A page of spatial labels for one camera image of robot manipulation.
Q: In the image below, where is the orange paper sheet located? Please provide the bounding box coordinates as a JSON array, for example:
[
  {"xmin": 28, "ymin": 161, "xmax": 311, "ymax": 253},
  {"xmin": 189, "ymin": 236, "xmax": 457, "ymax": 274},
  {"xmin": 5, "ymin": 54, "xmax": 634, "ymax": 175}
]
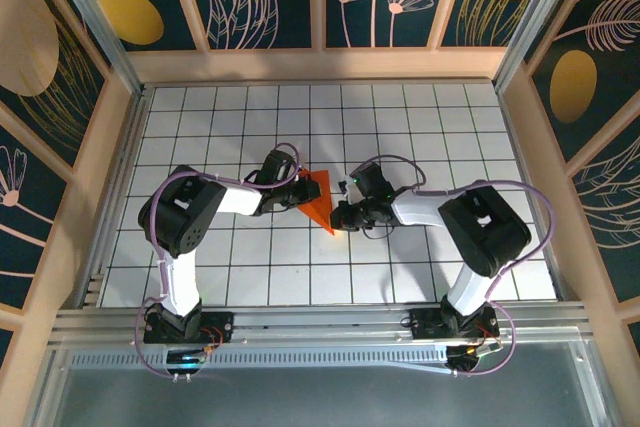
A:
[{"xmin": 297, "ymin": 168, "xmax": 338, "ymax": 238}]

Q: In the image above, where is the white gridded table mat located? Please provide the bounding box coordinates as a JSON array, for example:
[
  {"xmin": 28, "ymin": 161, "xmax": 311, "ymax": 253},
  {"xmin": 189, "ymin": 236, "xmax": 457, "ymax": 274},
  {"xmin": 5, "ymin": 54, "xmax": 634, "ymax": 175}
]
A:
[{"xmin": 97, "ymin": 84, "xmax": 560, "ymax": 308}]

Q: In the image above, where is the small black circuit board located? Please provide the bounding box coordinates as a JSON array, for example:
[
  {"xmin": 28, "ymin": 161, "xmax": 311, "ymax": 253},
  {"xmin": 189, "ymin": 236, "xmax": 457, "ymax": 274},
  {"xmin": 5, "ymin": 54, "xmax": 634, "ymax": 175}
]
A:
[
  {"xmin": 166, "ymin": 349, "xmax": 209, "ymax": 379},
  {"xmin": 446, "ymin": 341, "xmax": 504, "ymax": 378}
]

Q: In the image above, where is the grey translucent panel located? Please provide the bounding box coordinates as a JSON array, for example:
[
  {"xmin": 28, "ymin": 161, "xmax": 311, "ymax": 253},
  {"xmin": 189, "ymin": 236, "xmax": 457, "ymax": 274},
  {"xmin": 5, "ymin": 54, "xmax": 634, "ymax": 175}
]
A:
[{"xmin": 29, "ymin": 341, "xmax": 614, "ymax": 427}]

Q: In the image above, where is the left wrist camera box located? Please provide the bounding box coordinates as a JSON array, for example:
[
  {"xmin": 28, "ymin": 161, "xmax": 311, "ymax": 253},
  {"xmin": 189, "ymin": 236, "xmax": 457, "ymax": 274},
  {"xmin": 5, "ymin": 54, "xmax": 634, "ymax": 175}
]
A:
[{"xmin": 258, "ymin": 149, "xmax": 305, "ymax": 187}]

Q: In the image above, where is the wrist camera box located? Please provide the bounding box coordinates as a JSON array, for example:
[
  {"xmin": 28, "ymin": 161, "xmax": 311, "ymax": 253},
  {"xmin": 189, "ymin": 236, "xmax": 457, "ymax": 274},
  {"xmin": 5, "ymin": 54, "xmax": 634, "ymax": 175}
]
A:
[
  {"xmin": 342, "ymin": 164, "xmax": 395, "ymax": 201},
  {"xmin": 258, "ymin": 149, "xmax": 305, "ymax": 187}
]

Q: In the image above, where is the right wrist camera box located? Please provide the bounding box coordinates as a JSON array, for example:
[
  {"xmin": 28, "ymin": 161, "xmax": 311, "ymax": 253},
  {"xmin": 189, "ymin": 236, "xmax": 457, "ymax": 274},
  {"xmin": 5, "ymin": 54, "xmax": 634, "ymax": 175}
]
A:
[{"xmin": 342, "ymin": 164, "xmax": 395, "ymax": 201}]

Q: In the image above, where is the aluminium mounting rail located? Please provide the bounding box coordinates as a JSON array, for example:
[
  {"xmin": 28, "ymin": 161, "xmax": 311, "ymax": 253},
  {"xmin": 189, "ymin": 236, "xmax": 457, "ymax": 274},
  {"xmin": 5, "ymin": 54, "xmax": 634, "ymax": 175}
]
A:
[{"xmin": 49, "ymin": 300, "xmax": 594, "ymax": 348}]

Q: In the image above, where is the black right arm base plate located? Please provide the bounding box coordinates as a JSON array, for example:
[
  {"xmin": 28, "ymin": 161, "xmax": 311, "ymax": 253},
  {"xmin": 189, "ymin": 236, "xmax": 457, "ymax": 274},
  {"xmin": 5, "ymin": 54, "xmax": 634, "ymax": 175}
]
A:
[{"xmin": 408, "ymin": 307, "xmax": 501, "ymax": 341}]

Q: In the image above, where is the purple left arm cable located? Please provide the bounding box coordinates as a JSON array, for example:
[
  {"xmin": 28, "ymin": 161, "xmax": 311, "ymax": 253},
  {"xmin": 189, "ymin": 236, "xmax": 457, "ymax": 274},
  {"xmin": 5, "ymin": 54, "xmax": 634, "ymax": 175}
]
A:
[{"xmin": 130, "ymin": 141, "xmax": 307, "ymax": 379}]

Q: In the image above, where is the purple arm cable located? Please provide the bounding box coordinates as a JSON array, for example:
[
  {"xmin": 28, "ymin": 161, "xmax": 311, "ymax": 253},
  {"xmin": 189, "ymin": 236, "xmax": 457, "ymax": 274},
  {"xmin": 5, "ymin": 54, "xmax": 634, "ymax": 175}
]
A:
[
  {"xmin": 130, "ymin": 141, "xmax": 307, "ymax": 379},
  {"xmin": 352, "ymin": 154, "xmax": 556, "ymax": 378}
]

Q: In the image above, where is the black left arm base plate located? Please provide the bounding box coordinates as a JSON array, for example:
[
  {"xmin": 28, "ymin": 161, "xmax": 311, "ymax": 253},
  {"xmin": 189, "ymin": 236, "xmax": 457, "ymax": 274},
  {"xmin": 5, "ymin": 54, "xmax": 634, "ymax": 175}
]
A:
[{"xmin": 143, "ymin": 310, "xmax": 236, "ymax": 346}]

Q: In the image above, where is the slotted grey cable duct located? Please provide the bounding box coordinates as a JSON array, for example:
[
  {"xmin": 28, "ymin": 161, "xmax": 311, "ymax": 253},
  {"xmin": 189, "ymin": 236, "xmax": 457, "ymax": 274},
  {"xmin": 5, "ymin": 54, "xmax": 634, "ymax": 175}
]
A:
[{"xmin": 69, "ymin": 349, "xmax": 451, "ymax": 369}]

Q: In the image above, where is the aluminium side rail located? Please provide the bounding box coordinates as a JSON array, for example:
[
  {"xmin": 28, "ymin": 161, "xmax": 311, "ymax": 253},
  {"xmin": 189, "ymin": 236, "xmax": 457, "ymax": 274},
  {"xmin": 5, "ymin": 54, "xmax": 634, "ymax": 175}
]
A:
[{"xmin": 74, "ymin": 86, "xmax": 154, "ymax": 309}]

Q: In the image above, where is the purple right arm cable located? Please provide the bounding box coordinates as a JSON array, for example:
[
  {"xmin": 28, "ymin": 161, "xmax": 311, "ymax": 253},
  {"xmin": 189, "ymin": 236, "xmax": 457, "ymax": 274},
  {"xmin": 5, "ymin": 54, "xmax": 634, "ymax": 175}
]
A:
[{"xmin": 352, "ymin": 154, "xmax": 556, "ymax": 378}]

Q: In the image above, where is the aluminium corner post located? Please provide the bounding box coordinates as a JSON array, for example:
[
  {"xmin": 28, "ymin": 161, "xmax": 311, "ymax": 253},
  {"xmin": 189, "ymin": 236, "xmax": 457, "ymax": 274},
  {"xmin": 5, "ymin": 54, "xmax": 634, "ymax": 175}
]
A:
[
  {"xmin": 491, "ymin": 0, "xmax": 587, "ymax": 94},
  {"xmin": 40, "ymin": 0, "xmax": 147, "ymax": 96}
]

